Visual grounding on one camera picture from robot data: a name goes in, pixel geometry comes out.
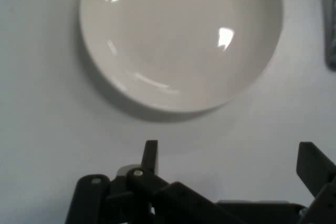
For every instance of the serrated steel table knife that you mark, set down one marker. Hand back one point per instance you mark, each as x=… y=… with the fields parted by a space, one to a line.
x=330 y=24

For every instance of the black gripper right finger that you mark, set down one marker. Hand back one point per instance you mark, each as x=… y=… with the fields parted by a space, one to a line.
x=317 y=171

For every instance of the white ceramic plate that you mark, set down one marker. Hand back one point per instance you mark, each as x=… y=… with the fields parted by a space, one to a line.
x=170 y=51

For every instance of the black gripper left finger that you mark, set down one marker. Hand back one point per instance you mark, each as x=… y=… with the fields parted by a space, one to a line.
x=136 y=197

